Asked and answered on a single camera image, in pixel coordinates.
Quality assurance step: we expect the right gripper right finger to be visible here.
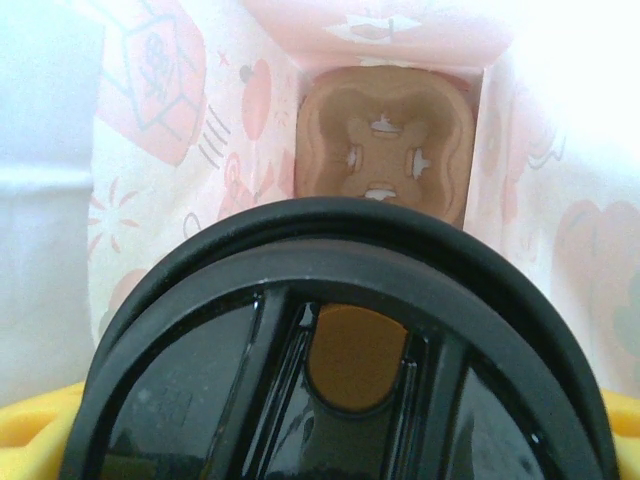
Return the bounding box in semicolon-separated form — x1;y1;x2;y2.
602;389;640;480

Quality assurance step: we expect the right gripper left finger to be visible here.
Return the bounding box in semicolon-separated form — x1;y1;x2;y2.
0;382;89;480

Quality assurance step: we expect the red white paper gift bag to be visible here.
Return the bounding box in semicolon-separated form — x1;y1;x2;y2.
87;0;640;401

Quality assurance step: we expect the brown pulp cup carrier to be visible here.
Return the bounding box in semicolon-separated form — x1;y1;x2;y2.
294;64;476;231

